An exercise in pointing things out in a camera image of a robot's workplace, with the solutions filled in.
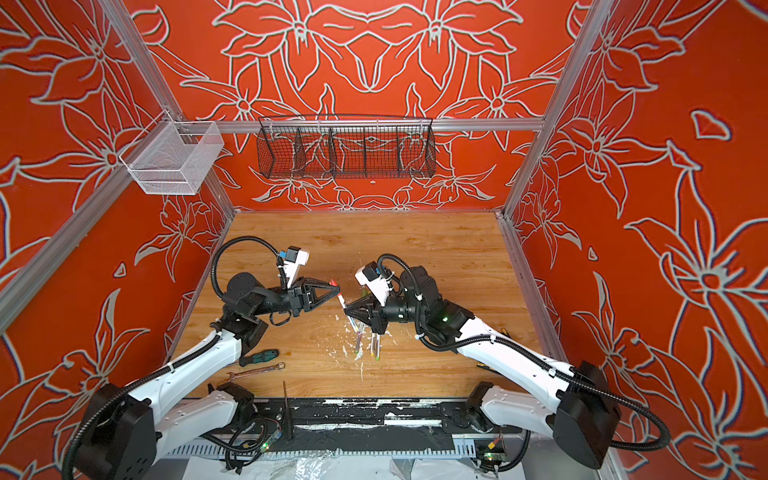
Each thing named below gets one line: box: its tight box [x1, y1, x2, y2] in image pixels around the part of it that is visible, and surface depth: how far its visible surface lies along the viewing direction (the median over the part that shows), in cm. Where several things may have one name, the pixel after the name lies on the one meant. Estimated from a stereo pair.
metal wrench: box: [226, 362, 286, 383], surface depth 82 cm
